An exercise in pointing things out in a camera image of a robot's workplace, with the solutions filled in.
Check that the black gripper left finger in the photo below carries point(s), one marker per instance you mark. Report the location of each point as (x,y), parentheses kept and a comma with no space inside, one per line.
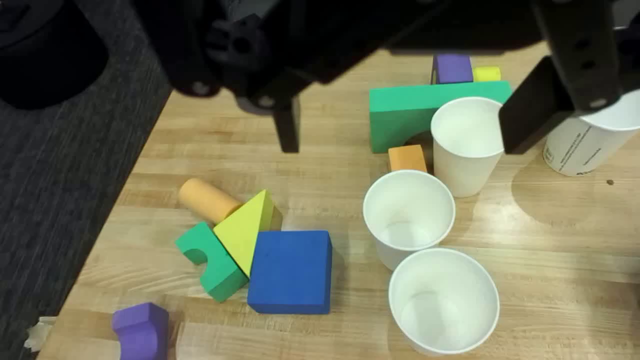
(289,121)

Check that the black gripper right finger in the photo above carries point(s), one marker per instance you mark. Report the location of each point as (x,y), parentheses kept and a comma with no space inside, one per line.
(536,112)

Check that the white paper cup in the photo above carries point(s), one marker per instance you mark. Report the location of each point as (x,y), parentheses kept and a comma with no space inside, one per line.
(581,147)
(409,212)
(443,307)
(466,152)

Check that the small yellow foam block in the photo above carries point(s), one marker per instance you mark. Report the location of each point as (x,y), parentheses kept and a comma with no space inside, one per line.
(486,72)

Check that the small purple foam block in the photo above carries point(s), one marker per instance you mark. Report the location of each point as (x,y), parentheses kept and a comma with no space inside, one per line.
(452,69)

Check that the large green foam block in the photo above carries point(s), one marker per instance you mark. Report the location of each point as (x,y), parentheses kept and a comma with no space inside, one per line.
(401,112)

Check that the orange foam cylinder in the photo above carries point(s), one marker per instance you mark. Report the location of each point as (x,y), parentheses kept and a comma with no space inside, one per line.
(206,199)

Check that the yellow foam triangle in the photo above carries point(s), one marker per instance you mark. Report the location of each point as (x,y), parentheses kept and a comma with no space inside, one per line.
(246,231)

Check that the small orange foam block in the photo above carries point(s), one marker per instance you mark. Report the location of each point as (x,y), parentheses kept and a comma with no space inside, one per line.
(407,158)

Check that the blue foam cube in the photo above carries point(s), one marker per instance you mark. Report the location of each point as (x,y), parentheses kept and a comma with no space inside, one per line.
(290,273)

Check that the small green foam arch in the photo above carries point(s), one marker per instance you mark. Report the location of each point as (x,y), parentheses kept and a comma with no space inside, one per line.
(212,267)

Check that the black round ottoman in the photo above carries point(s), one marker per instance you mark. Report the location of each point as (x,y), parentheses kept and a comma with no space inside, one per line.
(41,61)

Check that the purple foam arch block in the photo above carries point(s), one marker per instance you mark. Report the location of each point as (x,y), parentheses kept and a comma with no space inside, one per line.
(141,332)

